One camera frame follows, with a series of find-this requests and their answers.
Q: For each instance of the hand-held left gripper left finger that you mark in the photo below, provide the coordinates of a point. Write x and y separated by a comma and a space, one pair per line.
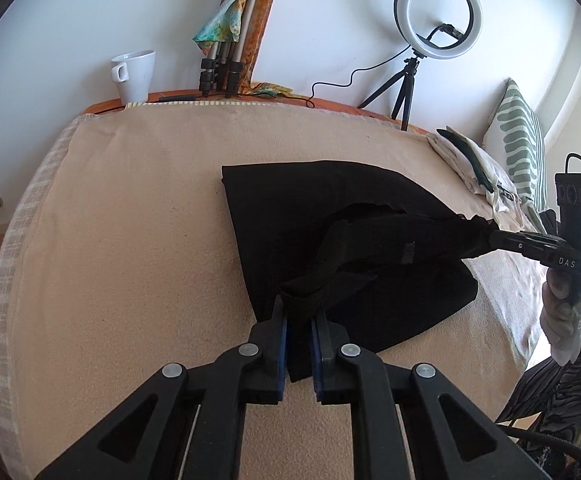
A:
283, 345

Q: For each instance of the folded grey tripod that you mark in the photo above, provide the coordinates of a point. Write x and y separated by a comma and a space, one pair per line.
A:
235, 55

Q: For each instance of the colourful floral scarf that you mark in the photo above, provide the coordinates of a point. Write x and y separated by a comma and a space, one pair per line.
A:
220, 25

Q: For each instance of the flat black object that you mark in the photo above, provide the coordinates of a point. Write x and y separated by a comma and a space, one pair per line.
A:
178, 97

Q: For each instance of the pale checked bed cover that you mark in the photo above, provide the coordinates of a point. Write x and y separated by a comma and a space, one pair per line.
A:
5, 310

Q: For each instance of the beige blanket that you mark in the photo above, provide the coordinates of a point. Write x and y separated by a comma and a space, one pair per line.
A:
120, 260

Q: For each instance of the black t-shirt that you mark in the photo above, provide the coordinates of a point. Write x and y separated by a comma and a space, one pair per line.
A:
280, 200

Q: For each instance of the dark green cloth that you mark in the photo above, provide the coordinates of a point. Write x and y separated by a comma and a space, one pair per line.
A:
470, 152

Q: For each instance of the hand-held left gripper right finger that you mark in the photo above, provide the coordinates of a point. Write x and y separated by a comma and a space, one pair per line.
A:
317, 350

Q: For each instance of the orange scarf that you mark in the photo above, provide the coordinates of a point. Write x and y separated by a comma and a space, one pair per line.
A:
260, 45

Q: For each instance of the green white patterned pillow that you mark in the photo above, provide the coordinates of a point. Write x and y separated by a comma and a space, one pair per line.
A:
515, 135

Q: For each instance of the white mug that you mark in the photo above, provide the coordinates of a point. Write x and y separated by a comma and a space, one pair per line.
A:
138, 77

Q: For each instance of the person's right hand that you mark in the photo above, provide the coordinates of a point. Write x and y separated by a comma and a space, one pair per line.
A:
565, 325

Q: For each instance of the orange wooden ledge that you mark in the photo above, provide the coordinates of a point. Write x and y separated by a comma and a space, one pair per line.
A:
330, 110

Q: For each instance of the cream tote bag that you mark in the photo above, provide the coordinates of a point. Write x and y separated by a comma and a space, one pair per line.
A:
488, 165

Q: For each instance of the person's dark patterned clothing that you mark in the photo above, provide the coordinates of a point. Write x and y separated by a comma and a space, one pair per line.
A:
555, 400

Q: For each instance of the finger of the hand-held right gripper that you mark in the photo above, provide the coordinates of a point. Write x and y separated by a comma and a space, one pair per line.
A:
520, 245

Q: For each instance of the black mini tripod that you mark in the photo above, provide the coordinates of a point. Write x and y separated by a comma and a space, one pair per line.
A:
404, 95

